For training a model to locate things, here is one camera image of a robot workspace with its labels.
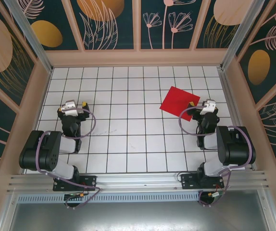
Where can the grey metal sheet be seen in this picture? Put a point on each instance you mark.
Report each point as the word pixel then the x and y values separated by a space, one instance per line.
pixel 138 216

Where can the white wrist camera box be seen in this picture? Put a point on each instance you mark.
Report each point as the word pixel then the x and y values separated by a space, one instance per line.
pixel 70 108
pixel 209 107

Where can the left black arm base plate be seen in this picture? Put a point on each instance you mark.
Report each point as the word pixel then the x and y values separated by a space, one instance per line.
pixel 90 183

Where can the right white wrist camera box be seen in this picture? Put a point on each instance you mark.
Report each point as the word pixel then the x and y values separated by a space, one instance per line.
pixel 209 107

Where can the small green circuit board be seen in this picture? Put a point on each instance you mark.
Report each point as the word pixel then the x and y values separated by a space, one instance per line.
pixel 216 194
pixel 75 195

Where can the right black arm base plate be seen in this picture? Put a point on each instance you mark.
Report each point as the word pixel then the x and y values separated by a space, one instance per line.
pixel 188 183

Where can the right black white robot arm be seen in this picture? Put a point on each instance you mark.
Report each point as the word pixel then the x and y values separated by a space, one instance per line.
pixel 234 149

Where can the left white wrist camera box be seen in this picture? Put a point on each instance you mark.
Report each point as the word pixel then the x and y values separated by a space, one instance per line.
pixel 70 108

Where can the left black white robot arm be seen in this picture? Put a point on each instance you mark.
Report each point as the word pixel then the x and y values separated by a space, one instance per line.
pixel 39 154

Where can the aluminium frame post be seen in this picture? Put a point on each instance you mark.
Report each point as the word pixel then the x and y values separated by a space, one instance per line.
pixel 29 36
pixel 243 31

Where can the long aluminium mounting rail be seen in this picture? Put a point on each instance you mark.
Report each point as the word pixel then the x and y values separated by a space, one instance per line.
pixel 138 183

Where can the aluminium side rail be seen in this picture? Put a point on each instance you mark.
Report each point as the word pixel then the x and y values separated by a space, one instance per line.
pixel 234 115

